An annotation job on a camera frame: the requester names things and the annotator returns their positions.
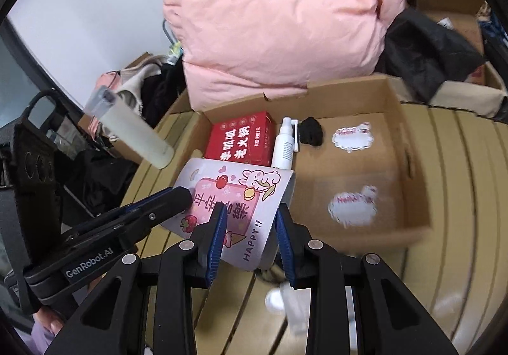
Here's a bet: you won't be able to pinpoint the pink backpack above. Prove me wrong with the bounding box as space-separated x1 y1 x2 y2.
89 71 122 141

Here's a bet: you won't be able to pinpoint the black jacket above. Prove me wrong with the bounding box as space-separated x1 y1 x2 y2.
384 8 487 102

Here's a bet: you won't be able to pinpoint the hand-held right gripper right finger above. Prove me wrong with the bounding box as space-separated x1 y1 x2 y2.
276 204 461 355

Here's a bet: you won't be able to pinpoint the white water bottle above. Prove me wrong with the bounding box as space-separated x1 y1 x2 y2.
85 85 176 170

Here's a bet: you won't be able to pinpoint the cardboard box with flap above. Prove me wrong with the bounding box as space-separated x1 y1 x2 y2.
413 0 491 62

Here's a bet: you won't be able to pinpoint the black clothes in box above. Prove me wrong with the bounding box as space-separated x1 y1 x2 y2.
140 62 189 128

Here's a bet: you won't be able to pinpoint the metal chair frame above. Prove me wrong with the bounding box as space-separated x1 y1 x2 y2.
162 18 184 65

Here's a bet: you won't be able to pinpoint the person's left hand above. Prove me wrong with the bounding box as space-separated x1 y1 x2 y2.
37 307 67 337

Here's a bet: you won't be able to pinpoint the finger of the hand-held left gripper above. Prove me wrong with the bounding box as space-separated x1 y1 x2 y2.
113 186 176 218
65 186 194 248

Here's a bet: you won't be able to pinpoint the black hair scrunchie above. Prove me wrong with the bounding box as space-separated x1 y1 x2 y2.
297 116 325 148

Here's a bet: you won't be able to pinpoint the cardboard tray box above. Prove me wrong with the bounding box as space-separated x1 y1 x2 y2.
167 75 434 257

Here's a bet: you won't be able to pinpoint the slatted folding table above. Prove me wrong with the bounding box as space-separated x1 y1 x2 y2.
123 101 508 355

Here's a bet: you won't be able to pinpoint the beige cloth bag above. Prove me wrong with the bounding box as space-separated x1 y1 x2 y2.
430 79 508 118

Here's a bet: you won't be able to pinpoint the pink down quilt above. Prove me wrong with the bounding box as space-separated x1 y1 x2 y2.
163 0 408 112

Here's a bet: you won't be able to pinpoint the white spray bottle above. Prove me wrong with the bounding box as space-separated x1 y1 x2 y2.
271 116 304 170

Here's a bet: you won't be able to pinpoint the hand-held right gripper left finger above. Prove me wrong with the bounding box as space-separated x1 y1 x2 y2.
43 202 229 355

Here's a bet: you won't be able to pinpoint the white cloud shaped card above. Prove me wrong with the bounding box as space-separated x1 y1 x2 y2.
331 121 376 153
327 184 380 227

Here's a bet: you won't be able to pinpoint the white plastic object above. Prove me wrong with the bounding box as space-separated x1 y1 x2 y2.
265 281 315 337

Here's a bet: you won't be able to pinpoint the red printed box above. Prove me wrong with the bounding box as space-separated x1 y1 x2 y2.
204 111 275 169

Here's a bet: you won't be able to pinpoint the beige hoodie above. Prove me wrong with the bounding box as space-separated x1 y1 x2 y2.
114 57 169 115

